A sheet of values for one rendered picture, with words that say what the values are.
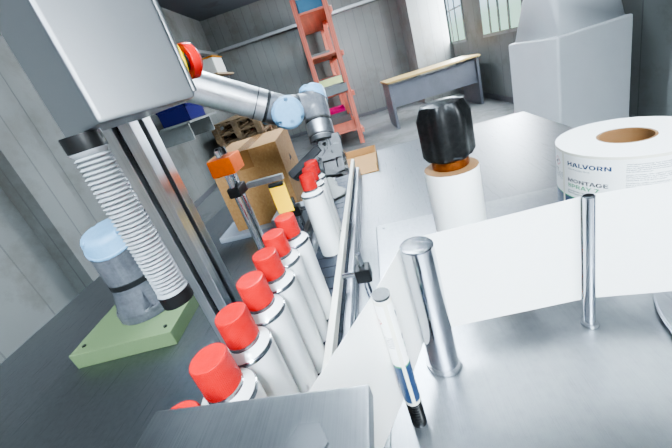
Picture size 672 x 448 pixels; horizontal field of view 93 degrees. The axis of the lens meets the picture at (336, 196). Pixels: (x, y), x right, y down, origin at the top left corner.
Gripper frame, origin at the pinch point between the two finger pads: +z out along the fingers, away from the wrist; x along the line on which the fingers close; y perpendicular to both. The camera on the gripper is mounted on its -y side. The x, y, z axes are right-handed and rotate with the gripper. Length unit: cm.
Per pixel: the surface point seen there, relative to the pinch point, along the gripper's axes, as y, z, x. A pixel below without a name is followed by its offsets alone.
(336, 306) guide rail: 4.6, 20.2, -31.2
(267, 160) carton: -19.5, -21.3, 10.6
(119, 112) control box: -3, -5, -63
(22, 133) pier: -241, -120, 92
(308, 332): 2.6, 21.1, -41.2
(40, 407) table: -61, 30, -31
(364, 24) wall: 37, -462, 594
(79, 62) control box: -3, -9, -65
